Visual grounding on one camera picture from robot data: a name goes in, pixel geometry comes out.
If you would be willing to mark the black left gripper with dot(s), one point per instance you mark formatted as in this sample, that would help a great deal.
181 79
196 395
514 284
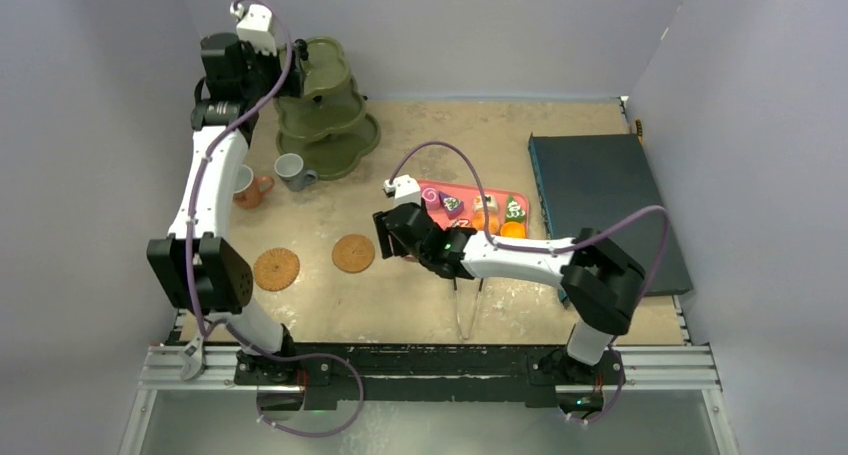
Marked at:
292 84

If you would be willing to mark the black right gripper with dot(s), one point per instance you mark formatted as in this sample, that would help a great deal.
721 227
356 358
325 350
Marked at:
385 234

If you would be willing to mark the grey mug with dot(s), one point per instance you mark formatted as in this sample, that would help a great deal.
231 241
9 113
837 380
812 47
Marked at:
292 170

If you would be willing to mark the dark grey flat box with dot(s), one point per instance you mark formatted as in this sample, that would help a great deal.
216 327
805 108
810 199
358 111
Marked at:
594 181

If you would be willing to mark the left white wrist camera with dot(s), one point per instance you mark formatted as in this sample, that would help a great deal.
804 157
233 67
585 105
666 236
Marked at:
255 27

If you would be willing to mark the black cat-paw tongs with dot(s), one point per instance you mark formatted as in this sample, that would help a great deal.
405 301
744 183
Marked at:
467 297

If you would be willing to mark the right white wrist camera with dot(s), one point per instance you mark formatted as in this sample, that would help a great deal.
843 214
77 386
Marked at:
402 190

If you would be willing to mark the yellow egg tart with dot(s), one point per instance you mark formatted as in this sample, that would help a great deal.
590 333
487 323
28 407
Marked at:
513 229

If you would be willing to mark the green three-tier stand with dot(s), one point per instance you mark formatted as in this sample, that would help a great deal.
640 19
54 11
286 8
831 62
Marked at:
322 114

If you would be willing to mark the orange mug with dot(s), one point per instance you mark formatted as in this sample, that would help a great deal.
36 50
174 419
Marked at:
250 190

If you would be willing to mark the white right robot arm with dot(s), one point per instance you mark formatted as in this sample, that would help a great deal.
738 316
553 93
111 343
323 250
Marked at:
601 281

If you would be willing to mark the pink swirl roll cake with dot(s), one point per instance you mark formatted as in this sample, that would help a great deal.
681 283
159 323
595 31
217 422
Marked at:
431 198

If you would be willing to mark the pink serving tray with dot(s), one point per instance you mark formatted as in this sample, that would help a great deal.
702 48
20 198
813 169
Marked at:
467 193

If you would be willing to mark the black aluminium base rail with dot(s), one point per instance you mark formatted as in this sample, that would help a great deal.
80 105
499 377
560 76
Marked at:
538 376

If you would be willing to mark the paw print bun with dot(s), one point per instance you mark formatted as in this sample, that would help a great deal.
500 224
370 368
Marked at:
481 221

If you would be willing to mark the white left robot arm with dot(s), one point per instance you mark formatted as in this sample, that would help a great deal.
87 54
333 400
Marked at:
194 263

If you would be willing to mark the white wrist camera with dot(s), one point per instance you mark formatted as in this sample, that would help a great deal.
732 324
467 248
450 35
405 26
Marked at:
402 190
255 27

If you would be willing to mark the left woven coaster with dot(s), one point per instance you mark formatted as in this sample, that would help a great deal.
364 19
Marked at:
276 269

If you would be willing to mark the purple triangle cake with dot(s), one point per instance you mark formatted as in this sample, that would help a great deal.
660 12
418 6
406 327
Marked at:
452 206

